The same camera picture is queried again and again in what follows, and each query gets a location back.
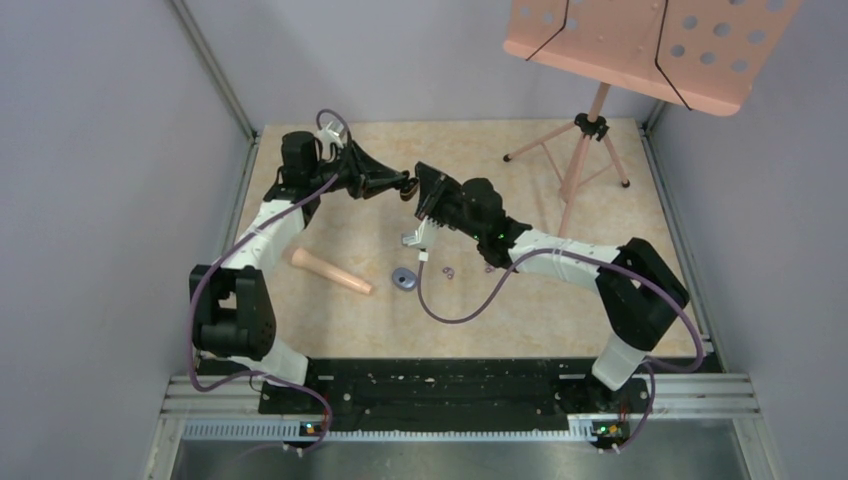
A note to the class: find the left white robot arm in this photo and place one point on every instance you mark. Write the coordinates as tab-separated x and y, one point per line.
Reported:
232	314

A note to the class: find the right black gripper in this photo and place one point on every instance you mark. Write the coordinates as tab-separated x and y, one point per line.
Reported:
435	186

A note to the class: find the grey earbud charging case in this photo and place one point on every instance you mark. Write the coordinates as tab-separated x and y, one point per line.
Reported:
404	279

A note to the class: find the pink tapered wooden leg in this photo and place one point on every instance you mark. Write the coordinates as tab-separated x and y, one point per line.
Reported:
303	259

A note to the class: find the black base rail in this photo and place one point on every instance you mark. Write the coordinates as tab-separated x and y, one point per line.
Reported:
454	395

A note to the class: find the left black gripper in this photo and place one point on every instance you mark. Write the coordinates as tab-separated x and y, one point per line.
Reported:
367	176

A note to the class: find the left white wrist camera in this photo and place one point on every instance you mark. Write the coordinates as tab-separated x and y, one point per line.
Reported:
332	135

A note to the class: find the pink music stand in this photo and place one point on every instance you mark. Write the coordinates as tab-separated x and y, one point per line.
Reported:
703	55

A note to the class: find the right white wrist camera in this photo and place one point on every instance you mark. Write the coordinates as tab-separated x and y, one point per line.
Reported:
422	239

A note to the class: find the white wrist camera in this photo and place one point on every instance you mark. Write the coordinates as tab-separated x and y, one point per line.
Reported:
332	135
422	239

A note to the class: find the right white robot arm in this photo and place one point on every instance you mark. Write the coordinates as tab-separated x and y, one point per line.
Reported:
641	295

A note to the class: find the black earbud charging case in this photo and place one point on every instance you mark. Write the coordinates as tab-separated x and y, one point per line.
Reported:
409	189

